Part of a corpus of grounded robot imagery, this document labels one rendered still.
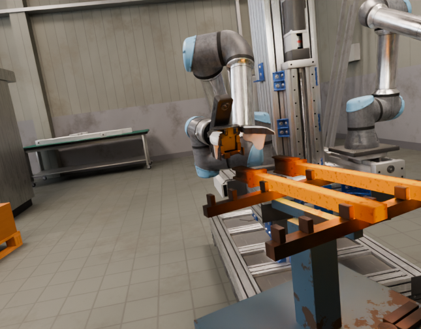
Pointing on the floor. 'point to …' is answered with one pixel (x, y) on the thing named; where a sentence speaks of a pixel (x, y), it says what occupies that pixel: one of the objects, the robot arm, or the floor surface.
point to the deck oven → (7, 148)
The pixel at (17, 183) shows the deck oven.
